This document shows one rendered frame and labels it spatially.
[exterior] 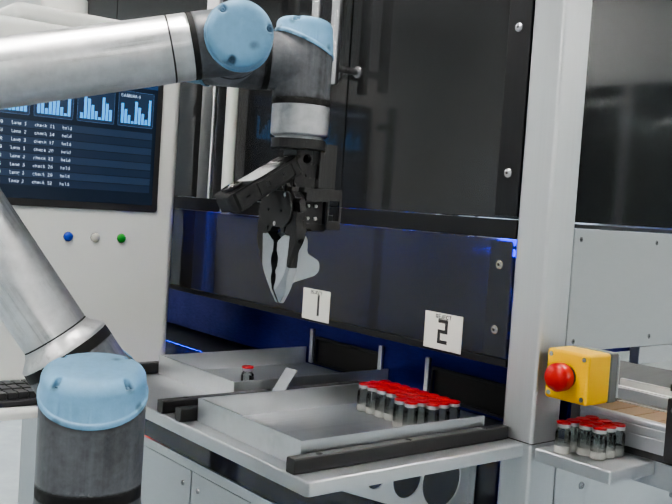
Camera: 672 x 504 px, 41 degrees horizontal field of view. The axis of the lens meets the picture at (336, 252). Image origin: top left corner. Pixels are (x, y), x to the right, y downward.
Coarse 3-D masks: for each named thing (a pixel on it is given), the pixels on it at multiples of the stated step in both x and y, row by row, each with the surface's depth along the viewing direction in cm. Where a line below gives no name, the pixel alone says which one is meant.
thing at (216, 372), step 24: (168, 360) 164; (192, 360) 171; (216, 360) 175; (240, 360) 178; (264, 360) 182; (288, 360) 186; (192, 384) 157; (216, 384) 151; (240, 384) 148; (264, 384) 151; (312, 384) 157
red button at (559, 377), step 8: (552, 368) 125; (560, 368) 124; (568, 368) 125; (544, 376) 126; (552, 376) 125; (560, 376) 124; (568, 376) 124; (552, 384) 125; (560, 384) 124; (568, 384) 124
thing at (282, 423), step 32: (352, 384) 152; (224, 416) 128; (256, 416) 138; (288, 416) 140; (320, 416) 141; (352, 416) 143; (480, 416) 134; (256, 448) 121; (288, 448) 115; (320, 448) 115
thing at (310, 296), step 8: (304, 288) 176; (304, 296) 176; (312, 296) 174; (320, 296) 172; (328, 296) 170; (304, 304) 176; (312, 304) 174; (320, 304) 172; (328, 304) 170; (304, 312) 175; (312, 312) 173; (320, 312) 172; (328, 312) 170; (320, 320) 171; (328, 320) 170
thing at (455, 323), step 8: (432, 312) 148; (432, 320) 148; (448, 320) 145; (456, 320) 144; (424, 328) 150; (432, 328) 148; (440, 328) 147; (448, 328) 145; (456, 328) 144; (424, 336) 150; (432, 336) 148; (440, 336) 147; (448, 336) 145; (456, 336) 144; (424, 344) 150; (432, 344) 148; (440, 344) 147; (448, 344) 145; (456, 344) 144; (456, 352) 144
